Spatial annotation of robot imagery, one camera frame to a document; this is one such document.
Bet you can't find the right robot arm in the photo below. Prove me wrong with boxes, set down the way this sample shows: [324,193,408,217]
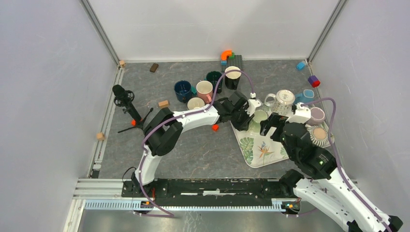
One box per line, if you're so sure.
[260,113,403,232]

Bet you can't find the black octagonal mug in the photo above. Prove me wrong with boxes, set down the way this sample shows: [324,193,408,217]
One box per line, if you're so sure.
[224,66,242,90]

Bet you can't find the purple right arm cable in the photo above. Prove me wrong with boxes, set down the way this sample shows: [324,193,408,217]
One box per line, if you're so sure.
[299,97,393,232]

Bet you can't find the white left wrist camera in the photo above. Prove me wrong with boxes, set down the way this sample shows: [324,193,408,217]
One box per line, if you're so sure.
[246,99,262,116]

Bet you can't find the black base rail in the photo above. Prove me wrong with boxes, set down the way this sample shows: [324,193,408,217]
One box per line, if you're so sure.
[121,178,301,207]

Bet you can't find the floral white tray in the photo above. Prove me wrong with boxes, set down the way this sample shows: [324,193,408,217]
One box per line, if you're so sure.
[233,104,329,168]

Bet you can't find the light blue block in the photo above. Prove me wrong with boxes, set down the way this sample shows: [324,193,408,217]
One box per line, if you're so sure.
[296,60,308,71]

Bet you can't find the red cube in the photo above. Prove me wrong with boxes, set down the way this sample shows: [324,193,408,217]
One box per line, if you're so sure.
[212,124,219,132]

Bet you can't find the white striped mug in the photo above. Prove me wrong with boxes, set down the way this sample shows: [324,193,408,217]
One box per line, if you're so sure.
[307,126,329,148]

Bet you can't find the light blue mug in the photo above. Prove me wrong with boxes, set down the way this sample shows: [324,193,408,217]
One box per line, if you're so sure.
[294,89,315,105]

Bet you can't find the grey lego baseplate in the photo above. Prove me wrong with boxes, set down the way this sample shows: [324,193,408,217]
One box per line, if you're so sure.
[221,55,244,73]

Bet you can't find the brown block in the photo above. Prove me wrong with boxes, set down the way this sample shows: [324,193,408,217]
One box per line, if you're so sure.
[149,63,159,73]

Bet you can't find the orange wooden block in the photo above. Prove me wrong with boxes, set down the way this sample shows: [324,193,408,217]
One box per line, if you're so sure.
[158,100,170,109]

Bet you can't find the lilac mug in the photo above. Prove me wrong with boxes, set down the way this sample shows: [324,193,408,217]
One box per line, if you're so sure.
[307,107,325,126]

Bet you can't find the light green mug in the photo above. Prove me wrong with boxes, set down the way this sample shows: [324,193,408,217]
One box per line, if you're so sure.
[248,110,268,134]

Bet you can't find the dark green mug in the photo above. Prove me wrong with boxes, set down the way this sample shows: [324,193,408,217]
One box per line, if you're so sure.
[205,71,223,93]

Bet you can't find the pink mug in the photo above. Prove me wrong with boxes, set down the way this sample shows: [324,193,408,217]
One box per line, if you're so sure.
[196,80,213,104]

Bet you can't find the dark blue mug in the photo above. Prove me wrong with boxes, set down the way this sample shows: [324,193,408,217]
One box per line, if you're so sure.
[174,80,192,103]

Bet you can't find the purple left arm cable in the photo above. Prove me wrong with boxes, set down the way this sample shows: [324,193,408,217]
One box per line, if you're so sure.
[137,69,257,219]

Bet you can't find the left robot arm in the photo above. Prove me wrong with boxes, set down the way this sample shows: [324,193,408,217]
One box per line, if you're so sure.
[132,91,262,197]

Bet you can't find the purple and red block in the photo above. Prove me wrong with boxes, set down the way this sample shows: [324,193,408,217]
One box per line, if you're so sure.
[308,75,321,88]

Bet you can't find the cream upside-down mug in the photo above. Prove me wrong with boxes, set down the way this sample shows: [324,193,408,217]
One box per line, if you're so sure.
[264,89,295,116]

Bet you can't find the white ribbed mug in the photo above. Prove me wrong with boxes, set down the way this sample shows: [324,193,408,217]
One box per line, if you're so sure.
[187,97,205,110]

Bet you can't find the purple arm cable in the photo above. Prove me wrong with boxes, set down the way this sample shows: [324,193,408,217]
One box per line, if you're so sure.
[299,97,393,232]
[137,69,257,219]

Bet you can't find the teal rectangular block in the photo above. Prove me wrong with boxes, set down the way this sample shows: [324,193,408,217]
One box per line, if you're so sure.
[191,86,197,96]

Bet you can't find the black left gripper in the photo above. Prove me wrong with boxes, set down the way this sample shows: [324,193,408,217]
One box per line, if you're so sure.
[230,106,255,132]

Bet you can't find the orange curved lego brick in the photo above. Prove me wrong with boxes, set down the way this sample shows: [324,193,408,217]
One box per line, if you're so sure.
[220,50,234,61]

